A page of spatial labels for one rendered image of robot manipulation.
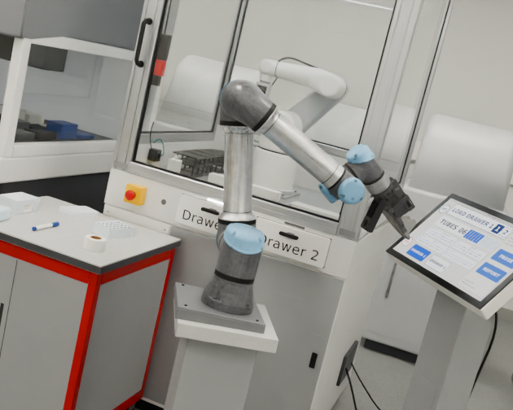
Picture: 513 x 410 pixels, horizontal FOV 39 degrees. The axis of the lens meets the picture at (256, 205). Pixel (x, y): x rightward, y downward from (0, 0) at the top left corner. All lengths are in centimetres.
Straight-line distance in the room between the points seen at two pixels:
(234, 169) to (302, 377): 97
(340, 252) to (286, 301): 28
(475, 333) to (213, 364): 83
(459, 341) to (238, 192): 82
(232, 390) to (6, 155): 136
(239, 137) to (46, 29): 113
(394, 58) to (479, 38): 331
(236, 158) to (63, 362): 89
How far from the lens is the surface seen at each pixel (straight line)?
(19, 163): 303
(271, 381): 283
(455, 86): 582
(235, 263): 202
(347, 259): 263
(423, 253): 240
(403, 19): 258
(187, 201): 278
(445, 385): 241
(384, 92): 257
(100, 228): 263
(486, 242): 231
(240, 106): 200
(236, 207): 214
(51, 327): 247
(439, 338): 242
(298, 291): 270
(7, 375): 262
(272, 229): 267
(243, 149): 212
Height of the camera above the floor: 146
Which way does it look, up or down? 10 degrees down
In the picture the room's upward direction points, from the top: 13 degrees clockwise
